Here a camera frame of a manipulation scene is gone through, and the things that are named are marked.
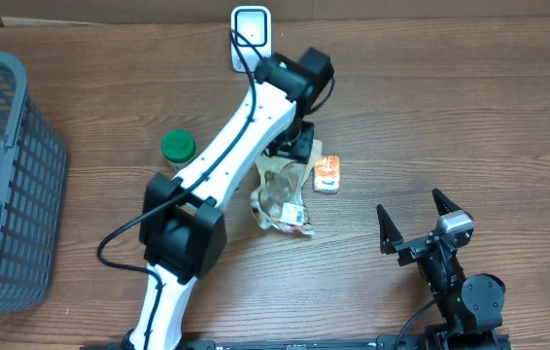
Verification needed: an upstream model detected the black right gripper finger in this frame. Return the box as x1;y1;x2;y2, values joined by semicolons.
431;188;461;216
376;204;403;255

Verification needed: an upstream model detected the orange tissue pack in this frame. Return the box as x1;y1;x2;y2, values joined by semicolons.
313;156;340;193

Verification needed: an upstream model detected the beige brown snack pouch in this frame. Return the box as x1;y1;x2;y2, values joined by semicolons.
250;139;323;236

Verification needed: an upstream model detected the green lid white jar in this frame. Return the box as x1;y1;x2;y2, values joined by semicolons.
160;129;197;171

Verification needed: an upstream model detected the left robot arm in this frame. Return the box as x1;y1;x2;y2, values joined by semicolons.
121;48;334;349

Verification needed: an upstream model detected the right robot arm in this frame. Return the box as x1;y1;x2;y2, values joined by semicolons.
376;188;511;350

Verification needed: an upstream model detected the white barcode scanner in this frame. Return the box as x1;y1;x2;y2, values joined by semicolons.
230;5;272;73

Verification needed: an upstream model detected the grey plastic basket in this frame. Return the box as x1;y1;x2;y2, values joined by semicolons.
0;52;69;312

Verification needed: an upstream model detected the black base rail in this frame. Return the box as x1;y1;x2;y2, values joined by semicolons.
80;335;513;350

